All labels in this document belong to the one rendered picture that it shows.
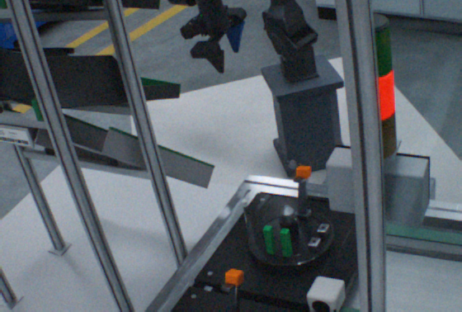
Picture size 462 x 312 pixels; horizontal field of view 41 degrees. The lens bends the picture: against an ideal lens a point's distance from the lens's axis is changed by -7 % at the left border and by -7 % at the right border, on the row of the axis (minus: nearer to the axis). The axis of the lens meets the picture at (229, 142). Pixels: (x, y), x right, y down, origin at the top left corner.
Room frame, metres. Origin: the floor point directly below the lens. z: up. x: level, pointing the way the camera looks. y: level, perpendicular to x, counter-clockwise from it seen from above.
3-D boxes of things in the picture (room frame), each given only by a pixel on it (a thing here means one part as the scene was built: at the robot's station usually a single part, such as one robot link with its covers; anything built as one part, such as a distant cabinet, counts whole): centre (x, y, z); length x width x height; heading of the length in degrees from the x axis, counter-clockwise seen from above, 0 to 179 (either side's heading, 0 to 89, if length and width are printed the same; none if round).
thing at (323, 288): (0.67, -0.09, 0.97); 0.05 x 0.05 x 0.04; 57
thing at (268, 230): (0.77, -0.03, 1.01); 0.01 x 0.01 x 0.05; 57
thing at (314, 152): (1.22, -0.18, 0.96); 0.15 x 0.15 x 0.20; 4
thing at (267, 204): (0.80, -0.07, 0.96); 0.24 x 0.24 x 0.02; 57
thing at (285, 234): (0.76, -0.05, 1.01); 0.01 x 0.01 x 0.05; 57
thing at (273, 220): (0.80, -0.07, 0.98); 0.14 x 0.14 x 0.02
